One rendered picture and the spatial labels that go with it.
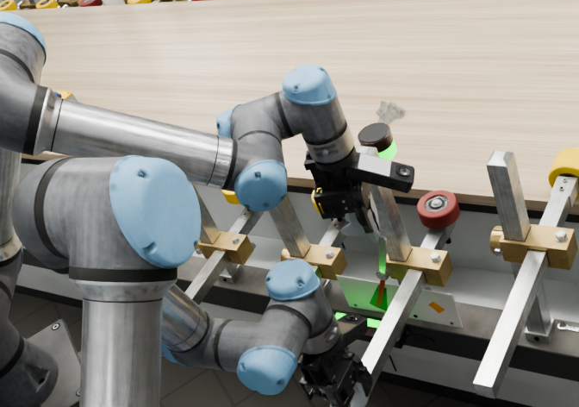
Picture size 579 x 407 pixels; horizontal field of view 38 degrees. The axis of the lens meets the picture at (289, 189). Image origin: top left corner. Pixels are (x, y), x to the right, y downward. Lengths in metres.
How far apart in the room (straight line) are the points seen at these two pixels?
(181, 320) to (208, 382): 1.64
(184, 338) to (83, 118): 0.34
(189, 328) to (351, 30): 1.31
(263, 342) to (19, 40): 0.55
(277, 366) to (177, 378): 1.72
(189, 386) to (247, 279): 0.91
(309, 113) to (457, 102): 0.70
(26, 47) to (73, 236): 0.43
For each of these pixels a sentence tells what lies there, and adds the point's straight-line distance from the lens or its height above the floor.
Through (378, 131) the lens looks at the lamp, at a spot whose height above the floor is 1.14.
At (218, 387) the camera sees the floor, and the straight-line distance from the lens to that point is 2.79.
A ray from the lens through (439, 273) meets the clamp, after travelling 1.60.
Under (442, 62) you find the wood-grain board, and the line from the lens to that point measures 2.08.
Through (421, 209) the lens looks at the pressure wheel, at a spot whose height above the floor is 0.91.
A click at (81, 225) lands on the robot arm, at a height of 1.53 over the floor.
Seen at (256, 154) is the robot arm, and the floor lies 1.34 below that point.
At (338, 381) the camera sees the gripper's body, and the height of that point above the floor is 0.96.
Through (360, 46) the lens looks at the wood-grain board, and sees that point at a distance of 2.25.
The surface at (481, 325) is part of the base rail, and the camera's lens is 1.71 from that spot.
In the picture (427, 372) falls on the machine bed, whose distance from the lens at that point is 2.37.
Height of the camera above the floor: 2.00
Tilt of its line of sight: 37 degrees down
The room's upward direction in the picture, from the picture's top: 24 degrees counter-clockwise
